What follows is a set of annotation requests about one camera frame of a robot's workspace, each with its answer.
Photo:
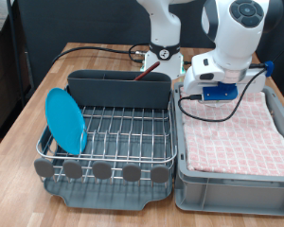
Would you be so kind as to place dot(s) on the brown wooden spoon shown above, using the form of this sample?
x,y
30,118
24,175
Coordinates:
x,y
147,71

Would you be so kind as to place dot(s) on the blue plate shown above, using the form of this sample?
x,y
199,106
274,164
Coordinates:
x,y
64,121

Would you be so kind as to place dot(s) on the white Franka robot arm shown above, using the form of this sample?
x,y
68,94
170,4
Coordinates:
x,y
233,31

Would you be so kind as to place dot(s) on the grey dish drying rack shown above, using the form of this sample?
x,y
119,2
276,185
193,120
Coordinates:
x,y
94,197

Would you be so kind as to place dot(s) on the dark gray utensil caddy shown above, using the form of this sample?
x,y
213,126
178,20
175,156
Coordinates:
x,y
116,93

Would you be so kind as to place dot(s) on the pink checked towel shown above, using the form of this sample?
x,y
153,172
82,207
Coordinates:
x,y
236,142

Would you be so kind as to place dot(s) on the gray plastic crate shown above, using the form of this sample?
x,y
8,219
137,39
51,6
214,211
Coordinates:
x,y
230,195

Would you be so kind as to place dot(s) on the black metal pole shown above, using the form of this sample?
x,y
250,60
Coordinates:
x,y
16,53

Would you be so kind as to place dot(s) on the gray shelf board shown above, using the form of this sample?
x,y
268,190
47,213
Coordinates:
x,y
0,15

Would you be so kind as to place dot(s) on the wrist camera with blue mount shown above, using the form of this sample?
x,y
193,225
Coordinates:
x,y
220,92

